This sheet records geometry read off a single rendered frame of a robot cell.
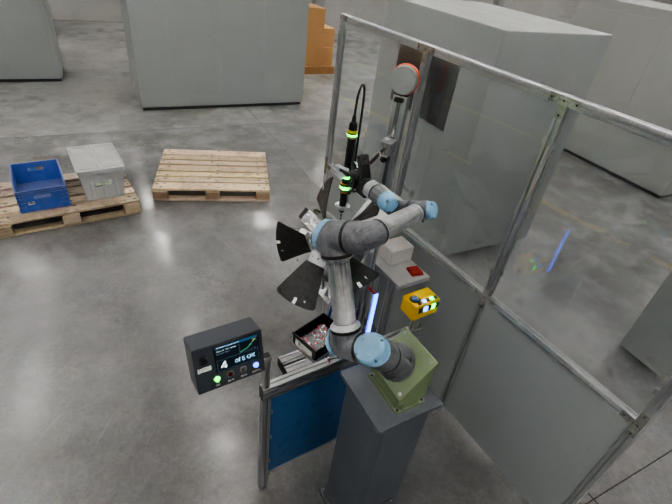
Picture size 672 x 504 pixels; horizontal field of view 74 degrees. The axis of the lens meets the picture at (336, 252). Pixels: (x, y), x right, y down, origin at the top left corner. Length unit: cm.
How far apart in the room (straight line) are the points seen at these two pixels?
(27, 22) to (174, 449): 719
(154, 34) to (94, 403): 532
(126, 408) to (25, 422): 53
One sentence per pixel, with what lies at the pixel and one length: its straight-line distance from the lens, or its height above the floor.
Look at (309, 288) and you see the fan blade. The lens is 226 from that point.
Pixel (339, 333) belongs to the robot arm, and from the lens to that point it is 165.
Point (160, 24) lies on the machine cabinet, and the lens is 727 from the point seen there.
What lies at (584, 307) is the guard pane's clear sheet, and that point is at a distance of 221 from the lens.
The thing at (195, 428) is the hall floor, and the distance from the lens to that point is 296.
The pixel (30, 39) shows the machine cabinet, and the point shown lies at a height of 64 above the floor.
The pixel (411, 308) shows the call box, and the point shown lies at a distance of 219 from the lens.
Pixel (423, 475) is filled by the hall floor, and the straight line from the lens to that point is 291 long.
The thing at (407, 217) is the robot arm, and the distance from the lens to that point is 165.
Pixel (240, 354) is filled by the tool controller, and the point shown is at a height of 118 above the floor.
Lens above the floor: 247
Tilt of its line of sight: 35 degrees down
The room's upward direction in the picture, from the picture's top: 8 degrees clockwise
